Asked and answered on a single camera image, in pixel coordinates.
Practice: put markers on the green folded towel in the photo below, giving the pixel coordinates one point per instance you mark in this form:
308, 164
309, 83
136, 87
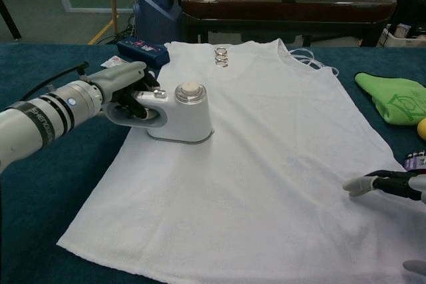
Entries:
392, 97

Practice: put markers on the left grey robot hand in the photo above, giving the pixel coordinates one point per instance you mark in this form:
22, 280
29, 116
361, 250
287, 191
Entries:
120, 78

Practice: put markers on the blue felt table cover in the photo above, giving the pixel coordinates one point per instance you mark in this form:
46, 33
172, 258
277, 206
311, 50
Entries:
50, 204

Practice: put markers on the black stand leg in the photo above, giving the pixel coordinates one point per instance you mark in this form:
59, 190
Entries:
10, 21

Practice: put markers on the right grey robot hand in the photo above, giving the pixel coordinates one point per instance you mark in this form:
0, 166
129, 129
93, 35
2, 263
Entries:
396, 184

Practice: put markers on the black yellow packet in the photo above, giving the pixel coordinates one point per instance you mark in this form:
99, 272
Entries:
414, 162

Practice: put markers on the white handheld garment steamer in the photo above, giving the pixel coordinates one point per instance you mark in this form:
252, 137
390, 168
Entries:
189, 121

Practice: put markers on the dark blue patterned box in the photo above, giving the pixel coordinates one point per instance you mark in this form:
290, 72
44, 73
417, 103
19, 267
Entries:
139, 48

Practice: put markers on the white storage box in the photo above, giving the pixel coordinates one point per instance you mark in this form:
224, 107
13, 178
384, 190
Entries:
396, 42

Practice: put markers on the yellow ball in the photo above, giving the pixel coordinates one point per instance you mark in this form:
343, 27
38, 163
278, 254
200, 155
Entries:
422, 129

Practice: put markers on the brown mahjong table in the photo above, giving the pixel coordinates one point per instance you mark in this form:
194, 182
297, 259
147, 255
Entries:
283, 11

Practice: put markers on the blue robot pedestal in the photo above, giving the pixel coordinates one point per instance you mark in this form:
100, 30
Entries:
156, 14

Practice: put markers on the white sleeveless top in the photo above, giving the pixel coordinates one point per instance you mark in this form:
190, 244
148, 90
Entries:
249, 181

